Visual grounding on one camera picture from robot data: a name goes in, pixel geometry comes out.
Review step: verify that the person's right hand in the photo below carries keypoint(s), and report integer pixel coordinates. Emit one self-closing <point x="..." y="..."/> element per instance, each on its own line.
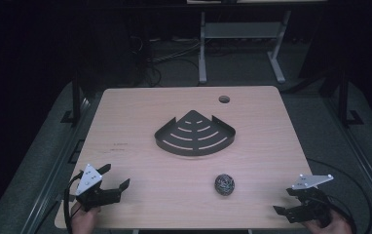
<point x="331" y="227"/>

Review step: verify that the steel wool ball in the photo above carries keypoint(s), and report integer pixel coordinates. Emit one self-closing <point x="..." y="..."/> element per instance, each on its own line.
<point x="224" y="184"/>

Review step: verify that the aluminium floor rail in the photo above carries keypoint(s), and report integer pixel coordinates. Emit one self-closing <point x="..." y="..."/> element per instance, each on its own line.
<point x="365" y="159"/>
<point x="52" y="172"/>

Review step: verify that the black metal corner shelf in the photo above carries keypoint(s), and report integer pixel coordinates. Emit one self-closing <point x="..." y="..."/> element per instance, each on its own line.
<point x="195" y="138"/>

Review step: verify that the person's left hand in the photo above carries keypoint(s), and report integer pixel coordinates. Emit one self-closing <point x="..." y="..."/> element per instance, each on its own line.
<point x="82" y="221"/>

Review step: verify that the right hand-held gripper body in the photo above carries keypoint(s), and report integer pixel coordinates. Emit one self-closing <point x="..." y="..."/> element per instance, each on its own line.
<point x="314" y="203"/>

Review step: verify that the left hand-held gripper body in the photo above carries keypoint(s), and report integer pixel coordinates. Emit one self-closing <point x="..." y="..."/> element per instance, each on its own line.
<point x="90" y="182"/>

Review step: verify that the black metal post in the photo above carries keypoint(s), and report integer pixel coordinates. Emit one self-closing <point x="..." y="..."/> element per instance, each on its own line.
<point x="76" y="97"/>
<point x="343" y="97"/>

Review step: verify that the grey metal desk frame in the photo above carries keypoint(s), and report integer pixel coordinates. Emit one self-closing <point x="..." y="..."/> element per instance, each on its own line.
<point x="239" y="30"/>

